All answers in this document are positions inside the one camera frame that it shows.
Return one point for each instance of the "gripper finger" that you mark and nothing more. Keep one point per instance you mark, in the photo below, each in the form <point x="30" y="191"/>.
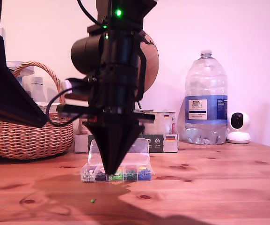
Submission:
<point x="6" y="93"/>

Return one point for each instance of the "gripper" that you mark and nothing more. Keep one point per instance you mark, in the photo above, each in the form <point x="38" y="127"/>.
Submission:
<point x="116" y="105"/>

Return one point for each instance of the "green ball-head pin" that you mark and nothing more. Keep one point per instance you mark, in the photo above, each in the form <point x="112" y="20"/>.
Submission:
<point x="92" y="200"/>

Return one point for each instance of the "clear plastic container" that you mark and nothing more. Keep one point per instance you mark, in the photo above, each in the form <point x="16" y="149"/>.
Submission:
<point x="26" y="77"/>

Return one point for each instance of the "clear bottle white cap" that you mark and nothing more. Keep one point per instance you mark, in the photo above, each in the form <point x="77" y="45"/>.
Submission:
<point x="37" y="82"/>

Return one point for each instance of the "white cardboard carton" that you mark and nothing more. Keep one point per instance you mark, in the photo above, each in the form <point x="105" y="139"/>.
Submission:
<point x="43" y="106"/>

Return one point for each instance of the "clear plastic pin box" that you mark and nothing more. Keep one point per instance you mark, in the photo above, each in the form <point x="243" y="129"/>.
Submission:
<point x="137" y="174"/>

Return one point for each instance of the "white can flag print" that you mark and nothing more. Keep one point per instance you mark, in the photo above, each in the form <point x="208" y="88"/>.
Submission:
<point x="162" y="126"/>

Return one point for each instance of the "cardboard tray of cans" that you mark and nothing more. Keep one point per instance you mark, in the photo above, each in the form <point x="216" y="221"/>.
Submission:
<point x="172" y="145"/>

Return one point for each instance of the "cork globe on stand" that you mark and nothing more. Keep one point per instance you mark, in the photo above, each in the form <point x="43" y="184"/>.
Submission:
<point x="152" y="65"/>

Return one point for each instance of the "large clear water bottle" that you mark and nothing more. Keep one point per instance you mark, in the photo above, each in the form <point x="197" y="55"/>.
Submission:
<point x="206" y="107"/>

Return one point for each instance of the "white wall light switch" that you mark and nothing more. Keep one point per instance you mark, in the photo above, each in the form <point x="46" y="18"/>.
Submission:
<point x="4" y="35"/>

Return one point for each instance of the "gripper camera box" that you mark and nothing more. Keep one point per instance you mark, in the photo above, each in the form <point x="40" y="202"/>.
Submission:
<point x="67" y="85"/>

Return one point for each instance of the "small white round camera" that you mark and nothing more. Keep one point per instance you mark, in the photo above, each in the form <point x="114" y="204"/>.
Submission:
<point x="238" y="138"/>

